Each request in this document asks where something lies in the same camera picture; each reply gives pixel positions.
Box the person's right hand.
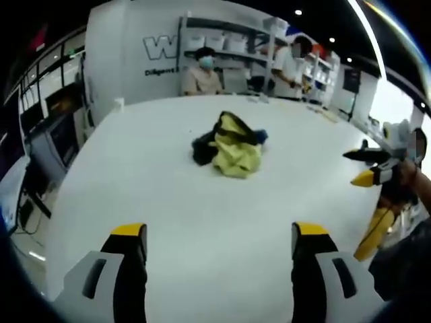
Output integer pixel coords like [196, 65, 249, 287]
[399, 160, 420, 203]

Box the yellow and black garment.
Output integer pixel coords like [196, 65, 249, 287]
[191, 110, 264, 180]

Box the white side shelving unit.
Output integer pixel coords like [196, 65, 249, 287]
[308, 46, 341, 108]

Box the white lettered pillar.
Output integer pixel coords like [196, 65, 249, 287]
[84, 0, 189, 105]

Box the grey chair back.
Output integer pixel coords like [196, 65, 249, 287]
[222, 67, 251, 94]

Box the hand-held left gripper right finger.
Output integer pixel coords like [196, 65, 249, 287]
[291, 221, 388, 323]

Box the dark wall screen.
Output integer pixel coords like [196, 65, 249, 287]
[342, 66, 363, 92]

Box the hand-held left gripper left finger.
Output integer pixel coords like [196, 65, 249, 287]
[55, 222, 148, 323]

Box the grey metal shelving rack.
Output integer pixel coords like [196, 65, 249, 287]
[177, 15, 291, 98]

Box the row of white storage bins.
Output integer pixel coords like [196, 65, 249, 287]
[197, 32, 252, 51]

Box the dark computer monitor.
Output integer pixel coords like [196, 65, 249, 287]
[28, 116, 85, 169]

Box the person's dark clothing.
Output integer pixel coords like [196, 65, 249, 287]
[368, 215, 431, 306]

